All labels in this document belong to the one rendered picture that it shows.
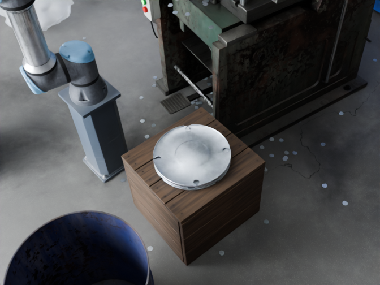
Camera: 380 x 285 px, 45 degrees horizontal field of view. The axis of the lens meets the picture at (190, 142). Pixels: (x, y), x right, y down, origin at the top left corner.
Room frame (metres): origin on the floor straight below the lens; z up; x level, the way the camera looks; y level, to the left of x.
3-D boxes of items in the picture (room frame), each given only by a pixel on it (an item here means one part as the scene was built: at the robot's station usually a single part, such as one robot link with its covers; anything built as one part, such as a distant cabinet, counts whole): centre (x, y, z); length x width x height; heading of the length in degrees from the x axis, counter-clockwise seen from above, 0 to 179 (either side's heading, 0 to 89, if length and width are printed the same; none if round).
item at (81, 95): (1.36, 0.39, 0.50); 0.15 x 0.15 x 0.10
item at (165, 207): (1.06, 0.00, 0.18); 0.40 x 0.38 x 0.35; 125
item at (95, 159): (1.36, 0.39, 0.23); 0.19 x 0.19 x 0.45; 38
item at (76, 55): (1.36, 0.40, 0.62); 0.13 x 0.12 x 0.14; 117
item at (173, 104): (1.67, -0.15, 0.14); 0.59 x 0.10 x 0.05; 118
